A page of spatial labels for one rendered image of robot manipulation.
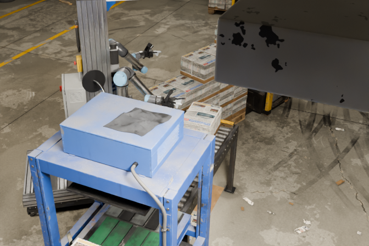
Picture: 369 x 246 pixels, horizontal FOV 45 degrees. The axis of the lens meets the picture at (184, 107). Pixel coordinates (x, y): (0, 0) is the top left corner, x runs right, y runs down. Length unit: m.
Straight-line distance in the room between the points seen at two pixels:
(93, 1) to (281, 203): 2.71
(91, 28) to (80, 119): 1.48
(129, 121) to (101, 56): 1.59
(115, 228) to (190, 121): 1.25
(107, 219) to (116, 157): 0.91
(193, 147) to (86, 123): 0.67
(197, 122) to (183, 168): 1.44
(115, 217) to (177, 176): 0.99
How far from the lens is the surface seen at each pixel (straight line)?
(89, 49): 4.12
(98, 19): 4.05
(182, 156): 2.72
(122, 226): 3.35
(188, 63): 5.20
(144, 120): 2.65
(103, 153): 2.63
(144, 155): 2.47
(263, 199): 4.85
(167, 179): 2.55
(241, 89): 5.78
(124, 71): 3.96
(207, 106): 4.27
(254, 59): 0.63
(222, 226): 4.50
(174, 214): 2.53
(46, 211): 3.06
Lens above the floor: 3.15
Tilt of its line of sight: 30 degrees down
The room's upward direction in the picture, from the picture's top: 1 degrees clockwise
